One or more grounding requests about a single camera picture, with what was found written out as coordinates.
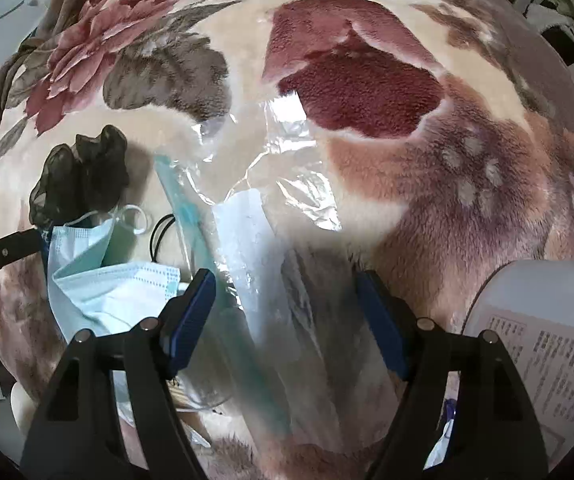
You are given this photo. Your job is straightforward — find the teal surgical face mask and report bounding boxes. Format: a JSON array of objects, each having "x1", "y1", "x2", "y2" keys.
[{"x1": 46, "y1": 205, "x2": 181, "y2": 340}]

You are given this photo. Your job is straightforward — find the black mesh scrunchie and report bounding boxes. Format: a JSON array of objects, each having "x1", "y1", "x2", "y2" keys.
[{"x1": 29, "y1": 125, "x2": 130, "y2": 230}]

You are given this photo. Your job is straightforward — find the clear plastic mask bag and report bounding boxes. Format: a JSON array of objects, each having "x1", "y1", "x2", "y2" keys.
[{"x1": 155, "y1": 92, "x2": 398, "y2": 453}]

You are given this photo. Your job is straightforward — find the white plastic bottle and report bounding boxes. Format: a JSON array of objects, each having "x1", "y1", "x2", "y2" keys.
[{"x1": 464, "y1": 260, "x2": 574, "y2": 467}]

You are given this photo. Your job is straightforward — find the cotton swab pack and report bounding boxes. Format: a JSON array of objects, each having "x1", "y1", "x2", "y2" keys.
[{"x1": 167, "y1": 378, "x2": 231, "y2": 412}]

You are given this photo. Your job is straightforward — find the floral plush blanket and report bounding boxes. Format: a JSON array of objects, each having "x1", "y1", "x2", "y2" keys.
[{"x1": 0, "y1": 0, "x2": 574, "y2": 480}]

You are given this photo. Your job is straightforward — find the black hair tie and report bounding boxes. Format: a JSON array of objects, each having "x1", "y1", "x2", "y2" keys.
[{"x1": 149, "y1": 212, "x2": 179, "y2": 264}]

